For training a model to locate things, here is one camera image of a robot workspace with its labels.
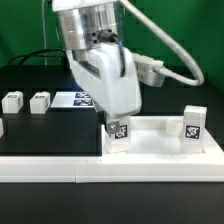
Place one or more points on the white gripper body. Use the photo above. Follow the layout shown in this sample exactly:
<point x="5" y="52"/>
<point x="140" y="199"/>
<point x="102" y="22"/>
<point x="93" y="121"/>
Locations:
<point x="117" y="96"/>

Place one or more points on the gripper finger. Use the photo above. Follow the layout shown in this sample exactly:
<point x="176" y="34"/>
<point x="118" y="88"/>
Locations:
<point x="113" y="127"/>

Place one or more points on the white part at left edge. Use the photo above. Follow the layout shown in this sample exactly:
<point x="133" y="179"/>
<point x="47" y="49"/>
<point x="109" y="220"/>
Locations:
<point x="1" y="128"/>

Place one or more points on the white L-shaped obstacle fence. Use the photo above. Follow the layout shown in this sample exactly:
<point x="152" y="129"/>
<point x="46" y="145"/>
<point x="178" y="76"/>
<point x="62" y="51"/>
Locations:
<point x="114" y="168"/>

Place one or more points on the white sheet with AprilTags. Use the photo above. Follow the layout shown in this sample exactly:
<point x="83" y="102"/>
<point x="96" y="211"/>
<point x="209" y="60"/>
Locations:
<point x="74" y="99"/>

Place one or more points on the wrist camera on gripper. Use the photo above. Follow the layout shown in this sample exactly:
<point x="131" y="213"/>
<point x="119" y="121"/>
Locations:
<point x="145" y="70"/>

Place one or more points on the white square tabletop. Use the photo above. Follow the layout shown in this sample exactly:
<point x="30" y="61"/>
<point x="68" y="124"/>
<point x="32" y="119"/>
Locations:
<point x="161" y="135"/>

